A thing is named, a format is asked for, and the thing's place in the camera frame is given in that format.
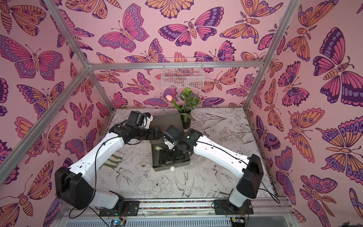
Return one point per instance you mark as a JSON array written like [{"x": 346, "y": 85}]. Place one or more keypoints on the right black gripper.
[{"x": 166, "y": 156}]

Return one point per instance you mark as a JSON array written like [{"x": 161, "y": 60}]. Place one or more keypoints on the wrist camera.
[
  {"x": 147, "y": 119},
  {"x": 169, "y": 144}
]

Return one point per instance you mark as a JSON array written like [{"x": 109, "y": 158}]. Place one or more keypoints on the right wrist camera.
[{"x": 169, "y": 144}]

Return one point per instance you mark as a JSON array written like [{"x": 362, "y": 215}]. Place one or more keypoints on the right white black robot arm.
[{"x": 249, "y": 170}]

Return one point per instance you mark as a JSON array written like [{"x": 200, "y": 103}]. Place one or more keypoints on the potted green plant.
[{"x": 191, "y": 102}]

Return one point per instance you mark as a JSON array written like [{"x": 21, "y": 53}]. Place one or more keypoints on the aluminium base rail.
[{"x": 195, "y": 207}]

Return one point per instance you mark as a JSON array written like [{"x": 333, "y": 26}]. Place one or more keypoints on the pink tulip flower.
[{"x": 170, "y": 99}]

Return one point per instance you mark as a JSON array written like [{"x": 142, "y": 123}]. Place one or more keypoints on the green three-drawer cabinet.
[{"x": 164, "y": 121}]

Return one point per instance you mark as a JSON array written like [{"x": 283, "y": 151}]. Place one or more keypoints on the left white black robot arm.
[{"x": 76, "y": 184}]

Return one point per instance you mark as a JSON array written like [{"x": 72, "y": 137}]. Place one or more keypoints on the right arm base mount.
[{"x": 232, "y": 207}]

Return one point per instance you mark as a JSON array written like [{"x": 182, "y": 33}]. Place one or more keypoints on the white wire wall basket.
[{"x": 184, "y": 72}]

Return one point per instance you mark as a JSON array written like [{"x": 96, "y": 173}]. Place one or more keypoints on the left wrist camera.
[{"x": 147, "y": 119}]

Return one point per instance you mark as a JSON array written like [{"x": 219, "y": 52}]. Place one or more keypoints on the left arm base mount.
[{"x": 122, "y": 208}]

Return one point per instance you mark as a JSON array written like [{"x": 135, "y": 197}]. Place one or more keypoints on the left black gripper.
[{"x": 152, "y": 137}]

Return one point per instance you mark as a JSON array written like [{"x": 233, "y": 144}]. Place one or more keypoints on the green white cloth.
[{"x": 113, "y": 161}]

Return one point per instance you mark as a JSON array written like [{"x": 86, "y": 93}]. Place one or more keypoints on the aluminium cage frame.
[{"x": 88, "y": 69}]

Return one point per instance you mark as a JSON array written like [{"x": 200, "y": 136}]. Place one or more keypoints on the green top drawer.
[{"x": 155, "y": 157}]

